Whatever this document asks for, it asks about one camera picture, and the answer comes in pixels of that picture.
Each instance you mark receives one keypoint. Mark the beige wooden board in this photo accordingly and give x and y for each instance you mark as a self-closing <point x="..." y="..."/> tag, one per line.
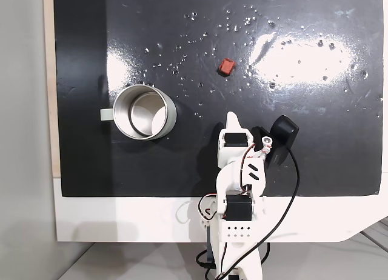
<point x="50" y="80"/>

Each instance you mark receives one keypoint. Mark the grey table clamp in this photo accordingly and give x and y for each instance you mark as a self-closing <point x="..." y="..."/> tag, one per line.
<point x="209" y="246"/>

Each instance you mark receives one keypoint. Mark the black glossy table mat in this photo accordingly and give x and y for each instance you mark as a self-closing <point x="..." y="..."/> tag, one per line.
<point x="151" y="34"/>

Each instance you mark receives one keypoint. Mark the black oval camera box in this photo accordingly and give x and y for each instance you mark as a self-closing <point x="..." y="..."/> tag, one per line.
<point x="284" y="130"/>

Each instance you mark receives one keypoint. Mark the small red cube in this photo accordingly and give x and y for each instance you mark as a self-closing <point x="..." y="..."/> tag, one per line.
<point x="226" y="67"/>

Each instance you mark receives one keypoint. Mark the pale green steel mug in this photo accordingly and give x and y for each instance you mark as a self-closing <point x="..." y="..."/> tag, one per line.
<point x="171" y="116"/>

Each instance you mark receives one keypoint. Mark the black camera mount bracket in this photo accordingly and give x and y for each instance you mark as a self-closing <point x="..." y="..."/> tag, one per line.
<point x="259" y="134"/>

